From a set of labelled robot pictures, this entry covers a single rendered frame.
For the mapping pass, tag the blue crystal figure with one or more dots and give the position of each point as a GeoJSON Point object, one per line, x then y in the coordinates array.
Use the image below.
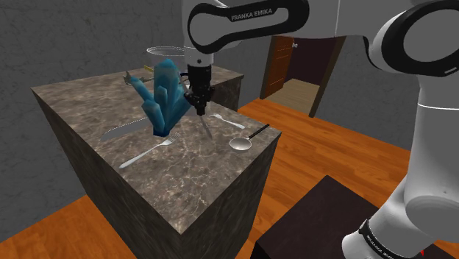
{"type": "Point", "coordinates": [168, 97]}

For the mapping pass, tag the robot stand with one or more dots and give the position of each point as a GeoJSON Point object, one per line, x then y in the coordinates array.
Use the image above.
{"type": "Point", "coordinates": [322, 222]}

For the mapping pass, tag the silver serrated bread knife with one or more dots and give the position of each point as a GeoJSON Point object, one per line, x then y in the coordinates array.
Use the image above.
{"type": "Point", "coordinates": [122, 130]}

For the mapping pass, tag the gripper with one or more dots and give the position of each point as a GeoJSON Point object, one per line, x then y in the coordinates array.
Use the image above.
{"type": "Point", "coordinates": [199, 86]}

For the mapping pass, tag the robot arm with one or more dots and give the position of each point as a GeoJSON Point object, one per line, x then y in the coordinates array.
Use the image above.
{"type": "Point", "coordinates": [430, 143]}

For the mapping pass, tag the grey metal wrench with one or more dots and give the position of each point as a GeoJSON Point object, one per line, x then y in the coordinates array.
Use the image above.
{"type": "Point", "coordinates": [128, 79]}

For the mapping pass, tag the small silver fork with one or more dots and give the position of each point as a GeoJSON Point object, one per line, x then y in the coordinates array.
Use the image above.
{"type": "Point", "coordinates": [229, 122]}

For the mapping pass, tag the brown wooden door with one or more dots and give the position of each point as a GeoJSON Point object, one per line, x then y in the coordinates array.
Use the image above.
{"type": "Point", "coordinates": [279, 64]}

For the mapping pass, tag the clear glass bowl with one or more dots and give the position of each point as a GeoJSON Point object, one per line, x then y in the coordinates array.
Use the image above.
{"type": "Point", "coordinates": [168, 55]}

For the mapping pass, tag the large silver fork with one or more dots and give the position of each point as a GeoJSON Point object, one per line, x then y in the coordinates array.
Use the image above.
{"type": "Point", "coordinates": [149, 152]}

